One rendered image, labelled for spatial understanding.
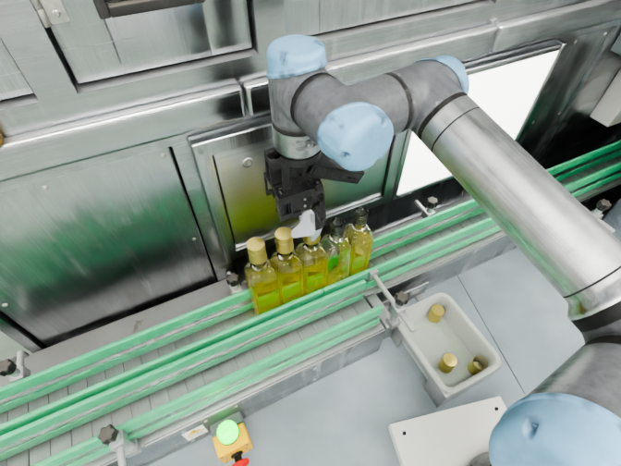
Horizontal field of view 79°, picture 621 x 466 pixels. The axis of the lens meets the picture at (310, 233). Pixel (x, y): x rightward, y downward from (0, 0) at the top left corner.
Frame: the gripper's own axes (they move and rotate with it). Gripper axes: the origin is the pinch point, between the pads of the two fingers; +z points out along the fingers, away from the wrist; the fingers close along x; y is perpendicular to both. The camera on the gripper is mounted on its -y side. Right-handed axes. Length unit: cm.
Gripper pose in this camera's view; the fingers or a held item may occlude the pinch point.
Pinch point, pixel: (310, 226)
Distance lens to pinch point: 73.5
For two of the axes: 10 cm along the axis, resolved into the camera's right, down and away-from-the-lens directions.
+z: 0.0, 6.4, 7.7
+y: -9.0, 3.3, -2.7
